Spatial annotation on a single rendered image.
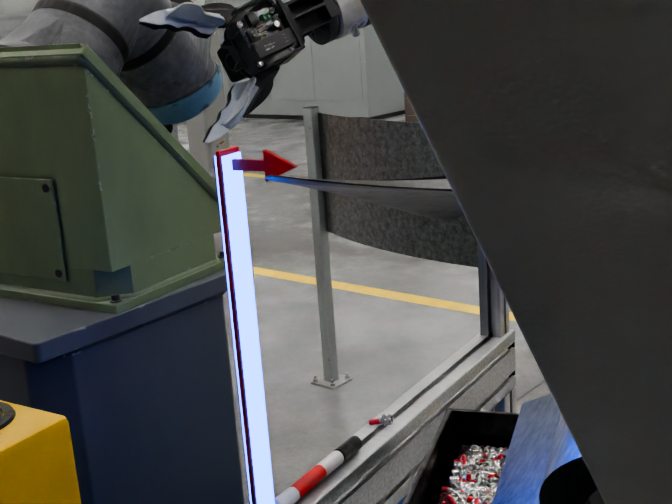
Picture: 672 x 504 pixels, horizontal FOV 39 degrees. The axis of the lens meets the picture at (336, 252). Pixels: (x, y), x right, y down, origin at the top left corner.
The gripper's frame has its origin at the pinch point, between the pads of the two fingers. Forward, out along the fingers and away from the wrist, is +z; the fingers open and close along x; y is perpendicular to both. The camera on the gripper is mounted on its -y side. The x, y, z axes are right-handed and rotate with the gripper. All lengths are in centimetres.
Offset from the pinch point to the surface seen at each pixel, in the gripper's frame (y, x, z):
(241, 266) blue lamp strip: 32.1, 19.4, 11.7
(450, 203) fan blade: 39.8, 22.5, -3.0
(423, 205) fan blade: 38.7, 21.7, -1.5
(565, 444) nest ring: 69, 30, 13
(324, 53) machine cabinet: -853, -80, -440
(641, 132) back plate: 88, 17, 19
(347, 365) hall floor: -221, 88, -78
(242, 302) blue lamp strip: 31.4, 22.0, 12.8
